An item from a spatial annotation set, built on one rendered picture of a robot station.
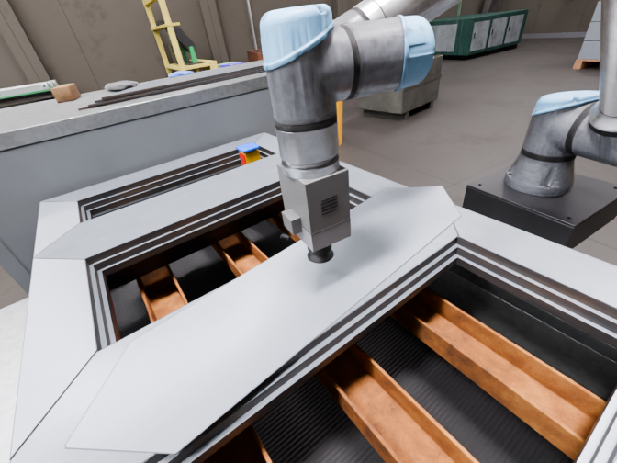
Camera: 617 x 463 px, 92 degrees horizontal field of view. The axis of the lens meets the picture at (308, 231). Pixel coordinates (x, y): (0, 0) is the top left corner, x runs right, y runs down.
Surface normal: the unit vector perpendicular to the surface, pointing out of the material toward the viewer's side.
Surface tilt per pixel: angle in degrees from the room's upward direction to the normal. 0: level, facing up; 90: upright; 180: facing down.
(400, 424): 0
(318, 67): 88
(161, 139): 90
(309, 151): 90
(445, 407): 0
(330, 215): 90
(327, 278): 0
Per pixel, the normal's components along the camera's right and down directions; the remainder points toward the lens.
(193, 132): 0.59, 0.41
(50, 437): -0.11, -0.81
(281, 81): -0.53, 0.54
